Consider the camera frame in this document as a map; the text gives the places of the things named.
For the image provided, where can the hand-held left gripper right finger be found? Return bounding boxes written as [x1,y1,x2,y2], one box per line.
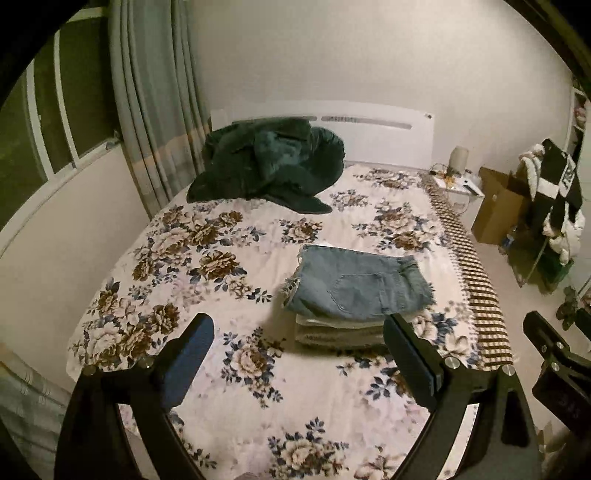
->
[383,314,541,480]

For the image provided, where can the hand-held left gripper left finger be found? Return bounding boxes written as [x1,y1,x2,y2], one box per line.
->
[55,313,215,480]

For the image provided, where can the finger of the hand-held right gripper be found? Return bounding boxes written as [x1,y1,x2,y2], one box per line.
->
[523,311,591,370]

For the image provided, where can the blue denim shorts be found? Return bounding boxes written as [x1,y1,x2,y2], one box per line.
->
[280,244,437,324]

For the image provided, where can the folded grey pants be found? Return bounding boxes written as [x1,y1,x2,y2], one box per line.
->
[294,323,391,352]

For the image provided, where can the folded white pants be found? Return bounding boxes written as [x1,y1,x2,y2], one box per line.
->
[294,315,385,329]

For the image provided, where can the green storage bin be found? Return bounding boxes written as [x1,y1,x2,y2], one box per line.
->
[512,222,575,292]

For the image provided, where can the bed with floral sheet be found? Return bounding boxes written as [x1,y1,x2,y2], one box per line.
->
[67,164,515,480]

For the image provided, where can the brown checkered bed cloth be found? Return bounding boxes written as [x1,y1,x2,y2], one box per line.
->
[422,173,515,370]

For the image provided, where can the brown cardboard box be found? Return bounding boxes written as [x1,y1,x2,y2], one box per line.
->
[471,166,532,245]

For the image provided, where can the clothes rack with garments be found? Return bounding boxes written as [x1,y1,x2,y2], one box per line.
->
[517,137,585,266]

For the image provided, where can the grey striped cloth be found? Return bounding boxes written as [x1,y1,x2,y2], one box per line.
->
[0,342,77,480]

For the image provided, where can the white nightstand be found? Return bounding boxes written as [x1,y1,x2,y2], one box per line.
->
[431,173,485,210]

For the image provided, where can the beige cylinder lamp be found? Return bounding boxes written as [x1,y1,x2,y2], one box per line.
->
[449,146,469,178]

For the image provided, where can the dark green fleece blanket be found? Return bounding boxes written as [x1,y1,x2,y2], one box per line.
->
[186,117,346,215]

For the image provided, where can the white shelf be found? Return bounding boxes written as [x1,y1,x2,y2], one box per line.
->
[566,85,591,155]

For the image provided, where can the white headboard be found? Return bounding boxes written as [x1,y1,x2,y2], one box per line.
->
[210,100,437,169]

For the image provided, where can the grey curtain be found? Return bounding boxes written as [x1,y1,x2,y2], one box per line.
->
[107,0,213,220]

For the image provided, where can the white framed window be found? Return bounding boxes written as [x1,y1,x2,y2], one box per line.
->
[0,14,123,204]

